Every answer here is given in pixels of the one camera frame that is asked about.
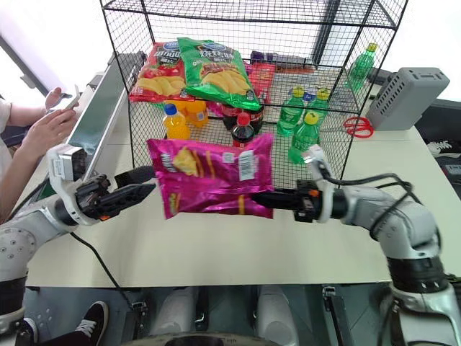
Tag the grey vented plastic box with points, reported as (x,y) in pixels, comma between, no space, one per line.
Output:
(403,97)

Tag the cola bottle red cap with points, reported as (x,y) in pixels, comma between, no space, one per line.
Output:
(243,131)

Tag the black white sneaker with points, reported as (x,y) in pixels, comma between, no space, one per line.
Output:
(91,320)

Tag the purple snack packs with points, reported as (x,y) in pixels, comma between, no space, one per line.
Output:
(277,59)

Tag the white robot leg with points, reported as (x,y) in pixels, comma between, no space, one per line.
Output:
(174,311)
(275,313)

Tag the dark rounded robot base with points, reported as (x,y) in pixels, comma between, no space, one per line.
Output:
(201,340)

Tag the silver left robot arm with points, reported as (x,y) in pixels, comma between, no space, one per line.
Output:
(21,238)

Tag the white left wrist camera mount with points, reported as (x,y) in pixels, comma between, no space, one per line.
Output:
(59,164)

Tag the black case with white print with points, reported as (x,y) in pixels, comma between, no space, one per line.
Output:
(441,144)

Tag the person's bare forearm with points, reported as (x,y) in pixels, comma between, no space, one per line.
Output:
(18,176)

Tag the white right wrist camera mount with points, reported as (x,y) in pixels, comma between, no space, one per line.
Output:
(326,194)

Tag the green potato chip bag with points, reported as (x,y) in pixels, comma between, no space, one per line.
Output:
(216,75)

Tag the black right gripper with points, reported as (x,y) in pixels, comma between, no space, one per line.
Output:
(308,202)

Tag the person's right hand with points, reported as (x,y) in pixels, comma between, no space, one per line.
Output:
(55,97)

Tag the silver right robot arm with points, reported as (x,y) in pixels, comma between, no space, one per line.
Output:
(407,223)

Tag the green soda bottle yellow cap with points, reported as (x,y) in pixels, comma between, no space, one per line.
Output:
(290,113)
(360,68)
(320,104)
(306,138)

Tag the white smartphone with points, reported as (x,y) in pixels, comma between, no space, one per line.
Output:
(70,101)

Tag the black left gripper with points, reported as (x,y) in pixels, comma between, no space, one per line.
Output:
(91,198)

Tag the red potato chip bag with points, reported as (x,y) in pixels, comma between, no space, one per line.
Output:
(158,77)

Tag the purple potato chip bag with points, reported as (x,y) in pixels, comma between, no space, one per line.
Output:
(212,180)

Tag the red scissors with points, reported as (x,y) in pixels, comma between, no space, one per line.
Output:
(358,126)

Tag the orange soda bottle blue cap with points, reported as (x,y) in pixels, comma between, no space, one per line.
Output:
(175,124)

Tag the person's left hand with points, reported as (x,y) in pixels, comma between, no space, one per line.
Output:
(47,129)

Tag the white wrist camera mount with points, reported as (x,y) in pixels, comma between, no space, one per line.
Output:
(326,194)
(59,164)

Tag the small red snack bag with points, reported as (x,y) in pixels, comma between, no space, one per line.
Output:
(262,81)

